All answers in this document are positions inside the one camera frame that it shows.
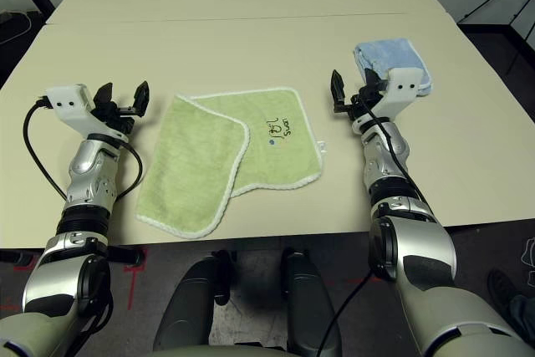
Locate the green towel with white trim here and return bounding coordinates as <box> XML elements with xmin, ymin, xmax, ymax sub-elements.
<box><xmin>134</xmin><ymin>86</ymin><xmax>328</xmax><ymax>241</ymax></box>

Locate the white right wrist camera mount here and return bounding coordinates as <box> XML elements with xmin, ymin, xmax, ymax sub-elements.
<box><xmin>367</xmin><ymin>67</ymin><xmax>424</xmax><ymax>120</ymax></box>

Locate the grey right robot leg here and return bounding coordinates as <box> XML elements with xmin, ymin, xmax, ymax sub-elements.
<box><xmin>280</xmin><ymin>247</ymin><xmax>335</xmax><ymax>354</ymax></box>

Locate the grey robot leg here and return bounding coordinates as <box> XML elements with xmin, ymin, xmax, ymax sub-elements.
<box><xmin>280</xmin><ymin>247</ymin><xmax>335</xmax><ymax>354</ymax></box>
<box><xmin>153</xmin><ymin>250</ymin><xmax>233</xmax><ymax>354</ymax></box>

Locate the bystander blue jeans leg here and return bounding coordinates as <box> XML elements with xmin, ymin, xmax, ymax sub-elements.
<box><xmin>509</xmin><ymin>293</ymin><xmax>535</xmax><ymax>335</ymax></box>

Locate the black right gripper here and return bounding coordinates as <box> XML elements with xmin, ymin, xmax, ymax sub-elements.
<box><xmin>330</xmin><ymin>67</ymin><xmax>388</xmax><ymax>120</ymax></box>

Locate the bystander dark shoe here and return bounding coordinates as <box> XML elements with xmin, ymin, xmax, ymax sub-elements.
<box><xmin>487</xmin><ymin>268</ymin><xmax>522</xmax><ymax>316</ymax></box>

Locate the grey left robot leg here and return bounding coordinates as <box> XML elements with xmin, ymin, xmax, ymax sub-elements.
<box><xmin>153</xmin><ymin>250</ymin><xmax>233</xmax><ymax>354</ymax></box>

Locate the black metal rack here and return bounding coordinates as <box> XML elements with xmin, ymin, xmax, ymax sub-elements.
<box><xmin>455</xmin><ymin>0</ymin><xmax>535</xmax><ymax>86</ymax></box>

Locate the red floor tape cross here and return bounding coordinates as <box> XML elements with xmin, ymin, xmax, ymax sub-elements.
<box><xmin>123</xmin><ymin>247</ymin><xmax>147</xmax><ymax>303</ymax></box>

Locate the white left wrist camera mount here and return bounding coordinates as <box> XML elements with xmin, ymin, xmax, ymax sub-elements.
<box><xmin>44</xmin><ymin>84</ymin><xmax>126</xmax><ymax>140</ymax></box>

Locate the beige robot torso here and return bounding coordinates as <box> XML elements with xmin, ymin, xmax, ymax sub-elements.
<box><xmin>145</xmin><ymin>342</ymin><xmax>331</xmax><ymax>357</ymax></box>

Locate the folded light blue towel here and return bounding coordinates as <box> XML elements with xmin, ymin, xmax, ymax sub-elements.
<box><xmin>353</xmin><ymin>37</ymin><xmax>435</xmax><ymax>97</ymax></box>

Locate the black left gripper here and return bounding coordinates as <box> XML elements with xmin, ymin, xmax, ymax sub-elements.
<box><xmin>89</xmin><ymin>79</ymin><xmax>151</xmax><ymax>136</ymax></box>

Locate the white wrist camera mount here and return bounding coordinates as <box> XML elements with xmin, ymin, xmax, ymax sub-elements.
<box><xmin>367</xmin><ymin>67</ymin><xmax>424</xmax><ymax>120</ymax></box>
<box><xmin>44</xmin><ymin>84</ymin><xmax>126</xmax><ymax>140</ymax></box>

